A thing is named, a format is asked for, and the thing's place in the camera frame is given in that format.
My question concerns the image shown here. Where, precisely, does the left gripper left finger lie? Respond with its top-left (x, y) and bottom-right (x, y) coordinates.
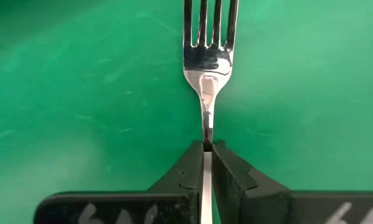
top-left (34, 139), bottom-right (205, 224)

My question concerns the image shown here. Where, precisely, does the silver metal fork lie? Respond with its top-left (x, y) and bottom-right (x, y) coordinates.
top-left (182, 0), bottom-right (239, 224)

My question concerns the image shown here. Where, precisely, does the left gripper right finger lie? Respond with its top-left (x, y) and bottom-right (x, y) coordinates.
top-left (211, 139), bottom-right (373, 224)

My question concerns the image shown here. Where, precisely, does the green table mat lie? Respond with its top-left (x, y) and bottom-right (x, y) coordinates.
top-left (0, 0), bottom-right (373, 224)

